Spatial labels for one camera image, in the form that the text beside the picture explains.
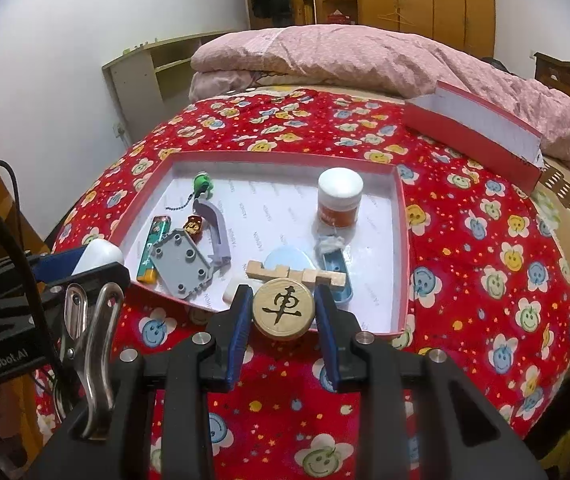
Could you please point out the red cardboard box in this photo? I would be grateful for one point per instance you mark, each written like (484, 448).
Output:
(285, 210)

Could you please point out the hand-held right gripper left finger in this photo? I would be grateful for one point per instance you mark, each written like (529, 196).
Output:
(242, 332)

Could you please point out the blue plastic piece with cotton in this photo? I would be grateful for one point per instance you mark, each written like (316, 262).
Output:
(337, 265)

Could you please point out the wooden wardrobe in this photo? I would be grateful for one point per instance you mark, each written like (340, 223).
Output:
(440, 0)

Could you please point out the red box lid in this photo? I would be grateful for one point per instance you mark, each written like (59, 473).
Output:
(475, 125)

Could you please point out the metal spring clip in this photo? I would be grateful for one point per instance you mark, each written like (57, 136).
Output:
(97, 360)

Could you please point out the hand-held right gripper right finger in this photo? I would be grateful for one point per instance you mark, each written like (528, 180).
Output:
(326, 335)

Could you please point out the wooden puzzle piece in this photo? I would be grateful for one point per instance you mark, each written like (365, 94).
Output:
(265, 270)

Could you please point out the white rounded plastic piece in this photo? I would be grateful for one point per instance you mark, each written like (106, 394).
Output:
(99, 256)

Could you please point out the white charger plug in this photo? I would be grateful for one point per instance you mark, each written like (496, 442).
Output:
(235, 291)

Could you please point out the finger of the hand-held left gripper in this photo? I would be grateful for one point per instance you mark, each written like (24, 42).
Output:
(60, 262)
(100, 277)

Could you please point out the blue oval plastic shell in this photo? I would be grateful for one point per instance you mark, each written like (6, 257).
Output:
(287, 257)

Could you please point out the red flower-print blanket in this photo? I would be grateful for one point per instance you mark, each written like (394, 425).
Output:
(465, 260)

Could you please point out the green printed lighter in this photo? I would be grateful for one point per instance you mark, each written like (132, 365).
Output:
(152, 255)

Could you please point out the pink quilt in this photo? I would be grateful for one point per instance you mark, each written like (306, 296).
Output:
(365, 60)

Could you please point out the grey plastic plate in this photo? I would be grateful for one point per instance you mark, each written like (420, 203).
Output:
(180, 262)

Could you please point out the beige wooden shelf unit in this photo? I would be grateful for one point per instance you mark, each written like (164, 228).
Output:
(140, 70)

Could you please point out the round wooden chess piece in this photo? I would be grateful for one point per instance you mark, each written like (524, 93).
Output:
(285, 307)

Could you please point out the small red toy figure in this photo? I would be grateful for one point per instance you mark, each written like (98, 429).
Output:
(194, 225)

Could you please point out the white jar with orange label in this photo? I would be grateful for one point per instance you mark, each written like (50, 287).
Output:
(340, 195)

